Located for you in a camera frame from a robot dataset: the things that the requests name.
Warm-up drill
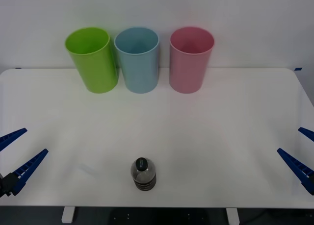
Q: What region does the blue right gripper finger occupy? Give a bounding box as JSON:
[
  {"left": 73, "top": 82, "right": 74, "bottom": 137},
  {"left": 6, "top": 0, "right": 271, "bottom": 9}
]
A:
[
  {"left": 277, "top": 148, "right": 314, "bottom": 196},
  {"left": 298, "top": 127, "right": 314, "bottom": 140}
]

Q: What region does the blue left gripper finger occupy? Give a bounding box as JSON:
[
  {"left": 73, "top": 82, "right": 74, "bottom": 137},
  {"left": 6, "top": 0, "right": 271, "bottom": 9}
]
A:
[
  {"left": 2, "top": 149, "right": 49, "bottom": 197},
  {"left": 0, "top": 127, "right": 28, "bottom": 152}
]

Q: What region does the clear plastic bottle black cap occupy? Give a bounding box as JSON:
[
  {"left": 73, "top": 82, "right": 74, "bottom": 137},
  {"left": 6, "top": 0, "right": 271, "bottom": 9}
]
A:
[{"left": 130, "top": 157, "right": 157, "bottom": 191}]

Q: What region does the white table leg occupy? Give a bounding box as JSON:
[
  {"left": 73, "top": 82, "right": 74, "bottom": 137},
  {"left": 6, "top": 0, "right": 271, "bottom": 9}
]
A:
[
  {"left": 226, "top": 207, "right": 240, "bottom": 225},
  {"left": 61, "top": 206, "right": 75, "bottom": 223}
]

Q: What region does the green plastic bin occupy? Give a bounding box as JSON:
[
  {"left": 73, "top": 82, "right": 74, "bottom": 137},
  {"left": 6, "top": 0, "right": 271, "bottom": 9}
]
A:
[{"left": 64, "top": 26, "right": 120, "bottom": 94}]

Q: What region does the pink plastic bin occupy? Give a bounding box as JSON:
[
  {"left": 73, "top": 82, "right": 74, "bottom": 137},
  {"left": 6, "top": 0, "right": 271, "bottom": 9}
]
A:
[{"left": 169, "top": 26, "right": 215, "bottom": 94}]

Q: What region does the pale blue plastic bin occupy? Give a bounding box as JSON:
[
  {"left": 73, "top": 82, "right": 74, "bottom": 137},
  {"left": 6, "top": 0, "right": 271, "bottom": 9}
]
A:
[{"left": 113, "top": 26, "right": 160, "bottom": 94}]

